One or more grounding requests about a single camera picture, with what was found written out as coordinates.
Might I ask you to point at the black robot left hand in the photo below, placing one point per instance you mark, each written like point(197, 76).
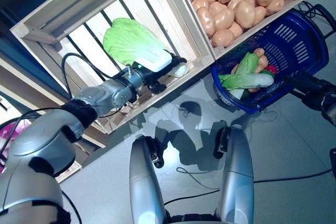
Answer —
point(156, 85)

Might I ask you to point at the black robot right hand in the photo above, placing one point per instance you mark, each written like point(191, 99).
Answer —
point(307, 85)

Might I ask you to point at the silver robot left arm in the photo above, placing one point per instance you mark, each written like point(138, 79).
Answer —
point(105, 94)

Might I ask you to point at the blue plastic shopping basket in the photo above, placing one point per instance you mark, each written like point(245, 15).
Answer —
point(312, 61)

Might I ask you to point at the small red bell pepper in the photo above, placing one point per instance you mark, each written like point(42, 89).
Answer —
point(273, 69)

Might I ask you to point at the small green bell pepper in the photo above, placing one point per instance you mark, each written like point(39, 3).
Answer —
point(267, 74)

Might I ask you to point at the silver robot left leg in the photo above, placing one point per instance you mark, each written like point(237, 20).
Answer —
point(144, 190)

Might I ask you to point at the silver robot leg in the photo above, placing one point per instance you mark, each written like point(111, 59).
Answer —
point(144, 190)
point(236, 182)

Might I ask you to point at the silver robot right leg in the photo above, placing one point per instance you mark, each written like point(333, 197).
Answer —
point(236, 182)

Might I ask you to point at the wooden display shelf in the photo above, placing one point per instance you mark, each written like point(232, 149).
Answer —
point(31, 82)

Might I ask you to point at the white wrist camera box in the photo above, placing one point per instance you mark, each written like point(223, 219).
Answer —
point(157, 61)

